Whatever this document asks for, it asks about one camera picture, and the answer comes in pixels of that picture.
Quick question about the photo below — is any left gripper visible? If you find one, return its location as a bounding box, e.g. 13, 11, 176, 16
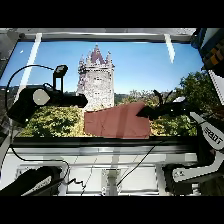
61, 92, 89, 109

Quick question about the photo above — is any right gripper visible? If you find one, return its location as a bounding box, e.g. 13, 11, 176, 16
135, 104, 168, 122

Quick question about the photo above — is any red garment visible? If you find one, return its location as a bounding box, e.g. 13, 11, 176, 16
83, 101, 153, 140

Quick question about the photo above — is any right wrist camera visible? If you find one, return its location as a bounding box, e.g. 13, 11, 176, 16
152, 88, 187, 108

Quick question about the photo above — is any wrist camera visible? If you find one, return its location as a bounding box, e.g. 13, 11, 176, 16
152, 88, 187, 108
52, 64, 70, 94

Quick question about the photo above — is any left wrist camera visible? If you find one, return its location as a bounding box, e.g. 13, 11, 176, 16
52, 64, 70, 94

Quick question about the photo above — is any silver frame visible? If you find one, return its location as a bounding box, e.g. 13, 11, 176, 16
0, 27, 224, 197

